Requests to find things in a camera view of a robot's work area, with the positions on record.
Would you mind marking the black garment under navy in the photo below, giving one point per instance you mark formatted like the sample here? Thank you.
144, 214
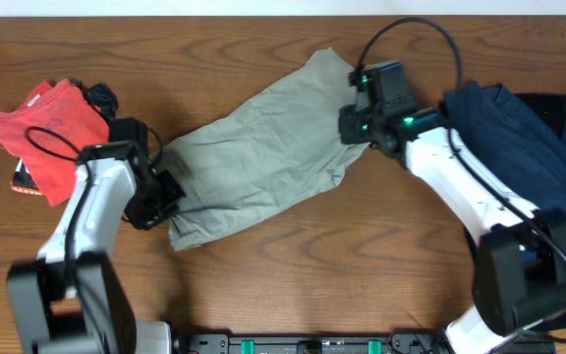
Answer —
549, 107

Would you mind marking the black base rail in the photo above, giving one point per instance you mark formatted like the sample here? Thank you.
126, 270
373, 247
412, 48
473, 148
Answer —
400, 342

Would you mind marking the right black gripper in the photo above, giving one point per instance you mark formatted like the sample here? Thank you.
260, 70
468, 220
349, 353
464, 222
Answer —
347, 115

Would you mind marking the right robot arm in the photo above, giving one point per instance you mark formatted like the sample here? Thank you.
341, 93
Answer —
520, 250

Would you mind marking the navy blue garment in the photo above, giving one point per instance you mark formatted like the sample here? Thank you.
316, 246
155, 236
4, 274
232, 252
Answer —
511, 141

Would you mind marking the black patterned folded garment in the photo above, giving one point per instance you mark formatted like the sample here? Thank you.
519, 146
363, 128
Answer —
102, 99

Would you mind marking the khaki shorts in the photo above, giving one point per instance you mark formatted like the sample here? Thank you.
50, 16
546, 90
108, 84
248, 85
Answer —
277, 149

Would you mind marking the red folded t-shirt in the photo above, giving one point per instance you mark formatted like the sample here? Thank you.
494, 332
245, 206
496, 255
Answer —
48, 131

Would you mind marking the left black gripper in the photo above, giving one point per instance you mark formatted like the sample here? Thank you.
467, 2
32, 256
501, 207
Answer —
148, 214

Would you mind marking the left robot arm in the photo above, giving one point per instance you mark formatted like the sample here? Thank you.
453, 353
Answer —
70, 299

